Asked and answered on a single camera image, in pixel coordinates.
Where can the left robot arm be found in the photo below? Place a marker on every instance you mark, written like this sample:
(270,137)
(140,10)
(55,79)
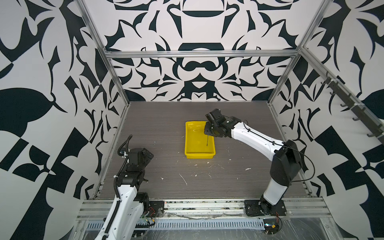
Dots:
(129,204)

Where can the small circuit board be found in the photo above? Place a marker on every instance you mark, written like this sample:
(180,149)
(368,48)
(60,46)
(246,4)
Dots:
(272,226)

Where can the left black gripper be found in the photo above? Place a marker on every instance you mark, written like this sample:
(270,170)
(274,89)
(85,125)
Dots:
(146,158)

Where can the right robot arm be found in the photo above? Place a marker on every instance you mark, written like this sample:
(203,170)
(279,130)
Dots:
(286,160)

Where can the yellow plastic bin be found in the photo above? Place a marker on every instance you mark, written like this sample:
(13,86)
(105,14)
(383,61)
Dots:
(195,142)

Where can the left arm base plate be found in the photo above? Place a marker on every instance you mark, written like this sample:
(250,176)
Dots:
(154,209)

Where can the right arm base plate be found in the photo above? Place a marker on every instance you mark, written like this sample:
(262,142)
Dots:
(254,208)

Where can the aluminium frame crossbar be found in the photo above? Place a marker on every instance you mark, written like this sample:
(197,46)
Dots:
(200,54)

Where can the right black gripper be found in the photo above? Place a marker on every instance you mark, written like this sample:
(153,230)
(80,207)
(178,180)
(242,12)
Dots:
(207,130)

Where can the aluminium front rail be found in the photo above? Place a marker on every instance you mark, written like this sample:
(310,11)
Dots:
(210,208)

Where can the white slotted cable duct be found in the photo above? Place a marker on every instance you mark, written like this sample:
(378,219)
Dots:
(204,224)

